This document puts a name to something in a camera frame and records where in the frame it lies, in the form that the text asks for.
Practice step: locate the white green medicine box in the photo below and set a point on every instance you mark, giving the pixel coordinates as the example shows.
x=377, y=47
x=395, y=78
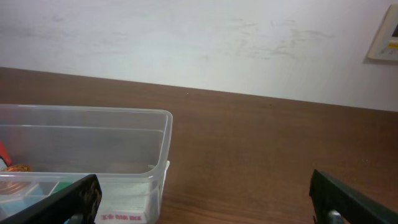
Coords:
x=124, y=202

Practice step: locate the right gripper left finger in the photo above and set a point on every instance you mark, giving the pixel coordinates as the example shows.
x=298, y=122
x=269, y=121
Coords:
x=78, y=203

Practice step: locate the orange tablet tube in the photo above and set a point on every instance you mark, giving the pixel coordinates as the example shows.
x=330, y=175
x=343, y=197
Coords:
x=5, y=159

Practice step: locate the beige wall panel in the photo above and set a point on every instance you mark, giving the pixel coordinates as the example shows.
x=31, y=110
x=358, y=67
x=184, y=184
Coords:
x=384, y=45

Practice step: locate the small jar gold lid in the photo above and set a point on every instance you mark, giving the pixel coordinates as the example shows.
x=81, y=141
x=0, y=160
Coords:
x=17, y=196

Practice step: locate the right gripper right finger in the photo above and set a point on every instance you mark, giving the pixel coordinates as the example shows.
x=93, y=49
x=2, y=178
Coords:
x=335, y=202

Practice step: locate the clear plastic container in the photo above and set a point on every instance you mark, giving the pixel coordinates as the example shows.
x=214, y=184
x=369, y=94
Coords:
x=62, y=144

